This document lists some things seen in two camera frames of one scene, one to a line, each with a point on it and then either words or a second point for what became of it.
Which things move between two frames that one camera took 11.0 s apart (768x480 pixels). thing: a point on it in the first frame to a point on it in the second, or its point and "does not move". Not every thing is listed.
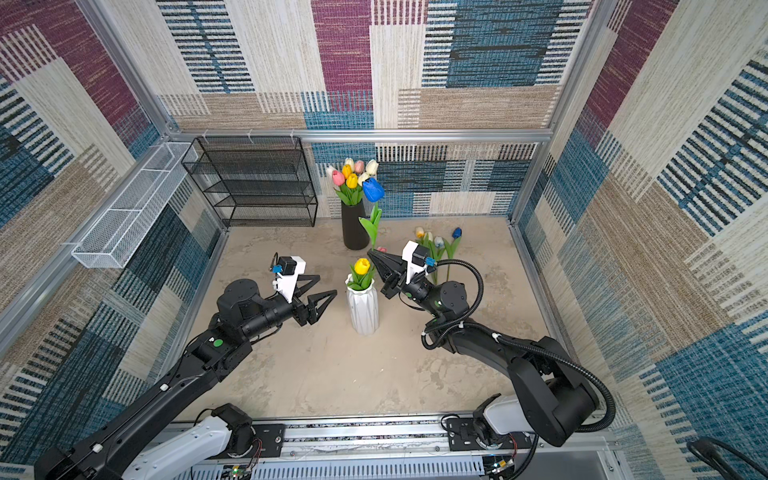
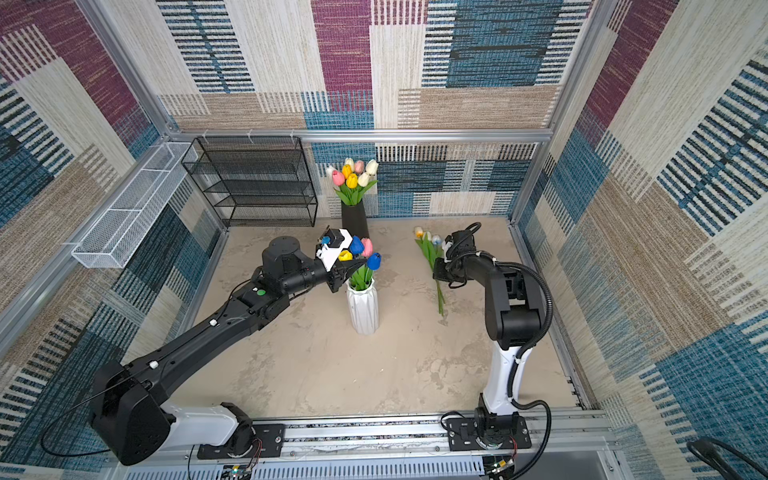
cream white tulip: [372, 167] does not move
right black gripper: [396, 270] to [440, 274]
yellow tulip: [352, 180] does not move
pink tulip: [338, 178] does not move
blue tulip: [373, 191] to [356, 245]
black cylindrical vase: [355, 234] does not move
